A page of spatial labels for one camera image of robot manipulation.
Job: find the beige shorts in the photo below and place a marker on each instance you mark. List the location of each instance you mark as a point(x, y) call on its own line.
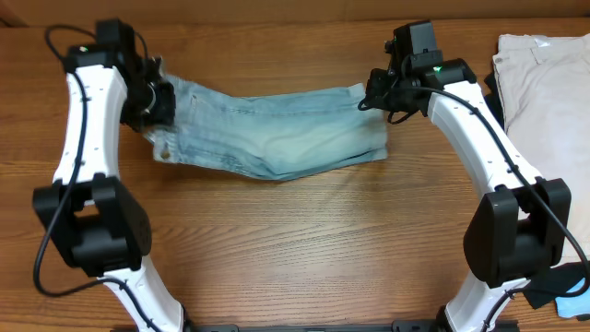
point(543, 84)

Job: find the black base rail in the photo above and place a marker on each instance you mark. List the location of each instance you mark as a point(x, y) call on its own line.
point(313, 328)

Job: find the bright blue garment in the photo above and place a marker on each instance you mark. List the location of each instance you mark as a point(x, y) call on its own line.
point(574, 307)

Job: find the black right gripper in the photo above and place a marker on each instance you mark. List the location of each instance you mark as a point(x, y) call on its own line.
point(375, 92)

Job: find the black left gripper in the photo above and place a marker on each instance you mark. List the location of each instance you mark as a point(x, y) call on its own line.
point(164, 102)

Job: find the light blue denim shorts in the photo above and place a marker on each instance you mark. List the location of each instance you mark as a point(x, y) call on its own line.
point(277, 137)

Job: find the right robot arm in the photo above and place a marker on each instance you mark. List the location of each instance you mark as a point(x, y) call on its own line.
point(516, 232)

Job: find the black garment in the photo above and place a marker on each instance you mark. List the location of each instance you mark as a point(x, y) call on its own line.
point(558, 280)

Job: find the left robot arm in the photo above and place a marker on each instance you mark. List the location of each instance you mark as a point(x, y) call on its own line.
point(88, 214)

